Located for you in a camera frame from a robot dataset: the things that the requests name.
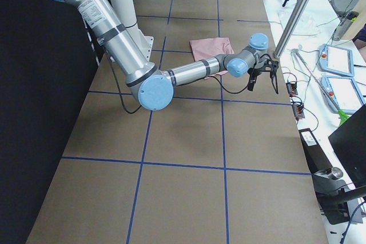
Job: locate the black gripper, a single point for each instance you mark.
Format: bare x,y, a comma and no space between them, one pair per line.
274,77

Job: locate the pink Snoopy t-shirt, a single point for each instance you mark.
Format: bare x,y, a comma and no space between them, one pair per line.
210,47

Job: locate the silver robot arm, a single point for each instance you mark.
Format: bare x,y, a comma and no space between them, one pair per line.
114,24

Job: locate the upper orange terminal board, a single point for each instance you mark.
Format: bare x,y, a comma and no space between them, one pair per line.
292,88

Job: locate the orange terminal board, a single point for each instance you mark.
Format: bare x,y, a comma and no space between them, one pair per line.
292,88
298,110

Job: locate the lower orange terminal board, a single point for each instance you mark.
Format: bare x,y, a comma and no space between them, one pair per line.
298,110

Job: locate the clear plastic bag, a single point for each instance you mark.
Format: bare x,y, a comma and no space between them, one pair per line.
306,25

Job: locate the upper teach pendant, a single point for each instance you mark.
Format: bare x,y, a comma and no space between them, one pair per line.
336,60

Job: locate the teach pendant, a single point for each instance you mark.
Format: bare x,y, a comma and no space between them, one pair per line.
342,93
336,60

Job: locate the lower teach pendant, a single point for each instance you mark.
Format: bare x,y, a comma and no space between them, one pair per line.
342,93

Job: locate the black box with label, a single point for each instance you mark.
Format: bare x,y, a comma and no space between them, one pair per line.
317,161

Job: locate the grey water bottle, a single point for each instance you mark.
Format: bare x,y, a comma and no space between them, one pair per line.
344,25

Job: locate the black monitor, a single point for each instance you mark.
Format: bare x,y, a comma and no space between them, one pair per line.
348,143

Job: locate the black clamp with metal cylinder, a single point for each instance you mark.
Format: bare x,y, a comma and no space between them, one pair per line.
338,202

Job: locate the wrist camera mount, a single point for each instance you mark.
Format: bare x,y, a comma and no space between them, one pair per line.
270,66

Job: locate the aluminium frame post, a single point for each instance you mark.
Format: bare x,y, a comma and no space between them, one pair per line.
289,29

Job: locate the metal rod green handle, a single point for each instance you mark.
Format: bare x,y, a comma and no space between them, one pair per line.
317,81

